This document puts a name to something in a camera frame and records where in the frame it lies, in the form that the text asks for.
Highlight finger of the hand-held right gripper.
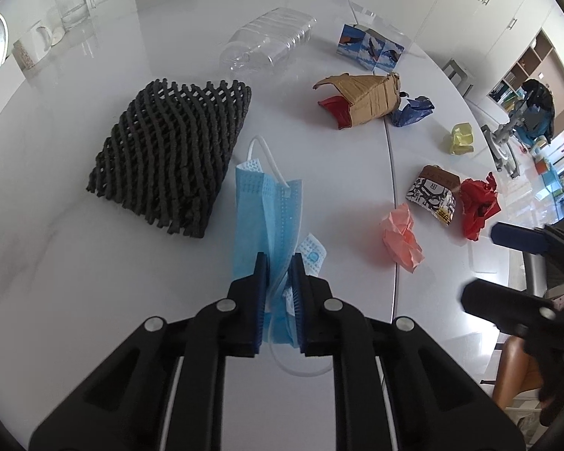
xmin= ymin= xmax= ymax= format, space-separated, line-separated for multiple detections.
xmin=461 ymin=280 xmax=562 ymax=339
xmin=491 ymin=222 xmax=564 ymax=264

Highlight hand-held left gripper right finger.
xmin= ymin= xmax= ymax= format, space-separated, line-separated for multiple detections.
xmin=289 ymin=253 xmax=527 ymax=451

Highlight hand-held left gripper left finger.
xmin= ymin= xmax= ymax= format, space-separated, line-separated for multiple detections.
xmin=28 ymin=251 xmax=268 ymax=451

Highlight blue face mask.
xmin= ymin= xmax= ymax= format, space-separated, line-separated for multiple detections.
xmin=235 ymin=136 xmax=334 ymax=377

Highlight clear plastic bottle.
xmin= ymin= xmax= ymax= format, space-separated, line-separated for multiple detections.
xmin=218 ymin=8 xmax=318 ymax=73

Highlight crumpled red paper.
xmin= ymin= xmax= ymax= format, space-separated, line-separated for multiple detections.
xmin=458 ymin=172 xmax=502 ymax=241

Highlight colourful toy boxes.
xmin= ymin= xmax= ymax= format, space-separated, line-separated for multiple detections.
xmin=529 ymin=132 xmax=564 ymax=200

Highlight brown black snack wrapper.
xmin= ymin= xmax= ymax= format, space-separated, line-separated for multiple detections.
xmin=405 ymin=164 xmax=461 ymax=226

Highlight grey exercise machine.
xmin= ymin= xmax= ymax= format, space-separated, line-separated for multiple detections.
xmin=480 ymin=103 xmax=527 ymax=179

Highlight crumpled pink paper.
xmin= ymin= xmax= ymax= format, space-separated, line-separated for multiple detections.
xmin=382 ymin=203 xmax=425 ymax=274

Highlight crumpled yellow paper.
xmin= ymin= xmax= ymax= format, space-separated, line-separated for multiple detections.
xmin=449 ymin=122 xmax=475 ymax=156

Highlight dark blue jacket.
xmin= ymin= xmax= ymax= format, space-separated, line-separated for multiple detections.
xmin=517 ymin=79 xmax=556 ymax=144

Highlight crumpled blue paper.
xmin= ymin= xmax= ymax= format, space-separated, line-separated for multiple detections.
xmin=389 ymin=95 xmax=437 ymax=127

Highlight black foam net sleeve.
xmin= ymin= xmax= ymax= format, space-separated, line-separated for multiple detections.
xmin=85 ymin=77 xmax=253 ymax=239

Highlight open wooden shelf unit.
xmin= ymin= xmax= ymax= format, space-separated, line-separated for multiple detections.
xmin=489 ymin=28 xmax=564 ymax=114

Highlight grey plastic stool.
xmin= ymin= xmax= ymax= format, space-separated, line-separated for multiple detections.
xmin=443 ymin=59 xmax=475 ymax=97

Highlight blue bird print box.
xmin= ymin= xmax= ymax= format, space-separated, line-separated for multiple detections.
xmin=335 ymin=23 xmax=407 ymax=72

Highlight patterned mug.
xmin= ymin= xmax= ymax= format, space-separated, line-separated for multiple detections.
xmin=12 ymin=33 xmax=45 ymax=70

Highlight clear glass cup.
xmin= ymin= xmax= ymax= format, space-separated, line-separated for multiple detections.
xmin=55 ymin=0 xmax=97 ymax=31

